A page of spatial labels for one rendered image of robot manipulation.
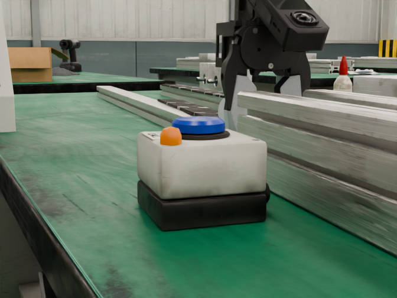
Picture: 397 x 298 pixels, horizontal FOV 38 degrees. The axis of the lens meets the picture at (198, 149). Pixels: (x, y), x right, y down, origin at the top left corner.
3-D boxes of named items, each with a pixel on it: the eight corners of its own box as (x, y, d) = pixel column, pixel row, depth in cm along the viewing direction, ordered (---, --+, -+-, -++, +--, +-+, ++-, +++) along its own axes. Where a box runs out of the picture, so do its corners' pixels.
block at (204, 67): (191, 94, 177) (191, 62, 175) (227, 93, 180) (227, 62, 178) (200, 96, 167) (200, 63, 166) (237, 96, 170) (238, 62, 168)
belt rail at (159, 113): (96, 96, 168) (96, 86, 168) (110, 96, 169) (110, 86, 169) (201, 145, 78) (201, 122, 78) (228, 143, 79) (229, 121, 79)
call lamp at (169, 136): (158, 142, 40) (157, 125, 40) (178, 141, 41) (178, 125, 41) (163, 145, 39) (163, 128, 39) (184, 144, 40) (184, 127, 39)
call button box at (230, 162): (136, 204, 47) (135, 128, 46) (246, 195, 50) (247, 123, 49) (161, 232, 40) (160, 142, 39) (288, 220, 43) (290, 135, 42)
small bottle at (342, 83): (346, 112, 121) (348, 55, 119) (354, 114, 117) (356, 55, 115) (329, 113, 120) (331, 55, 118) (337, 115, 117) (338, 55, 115)
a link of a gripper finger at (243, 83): (223, 150, 70) (242, 75, 69) (242, 159, 64) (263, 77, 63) (199, 145, 69) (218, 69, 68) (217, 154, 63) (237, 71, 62)
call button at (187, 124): (166, 141, 45) (165, 115, 45) (214, 139, 46) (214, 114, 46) (180, 149, 41) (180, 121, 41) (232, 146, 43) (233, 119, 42)
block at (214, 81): (201, 97, 164) (201, 63, 163) (237, 96, 168) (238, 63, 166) (212, 99, 155) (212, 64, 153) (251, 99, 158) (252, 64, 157)
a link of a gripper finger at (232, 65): (248, 115, 65) (267, 40, 65) (254, 117, 64) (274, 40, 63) (210, 106, 64) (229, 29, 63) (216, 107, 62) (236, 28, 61)
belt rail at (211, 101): (159, 94, 174) (159, 84, 173) (172, 94, 175) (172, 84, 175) (325, 138, 84) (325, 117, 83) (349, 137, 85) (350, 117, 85)
